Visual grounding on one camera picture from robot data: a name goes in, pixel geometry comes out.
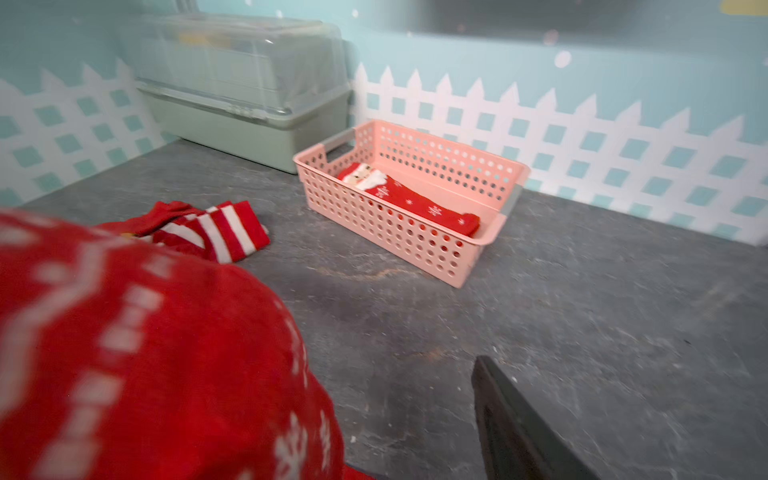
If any red sock white lettering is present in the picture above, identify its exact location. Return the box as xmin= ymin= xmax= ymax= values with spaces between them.
xmin=1 ymin=210 xmax=361 ymax=479

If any red white striped sock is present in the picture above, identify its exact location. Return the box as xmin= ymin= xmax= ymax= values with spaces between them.
xmin=99 ymin=201 xmax=271 ymax=264

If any pink plastic basket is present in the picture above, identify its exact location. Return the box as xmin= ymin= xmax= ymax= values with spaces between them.
xmin=294 ymin=120 xmax=530 ymax=288

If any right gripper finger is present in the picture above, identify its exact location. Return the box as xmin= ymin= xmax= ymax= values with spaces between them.
xmin=471 ymin=355 xmax=598 ymax=480

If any red Santa sock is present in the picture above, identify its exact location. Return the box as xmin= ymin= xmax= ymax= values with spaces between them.
xmin=336 ymin=163 xmax=480 ymax=237

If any clear lidded storage box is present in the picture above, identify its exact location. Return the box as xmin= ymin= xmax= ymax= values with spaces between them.
xmin=119 ymin=13 xmax=351 ymax=173

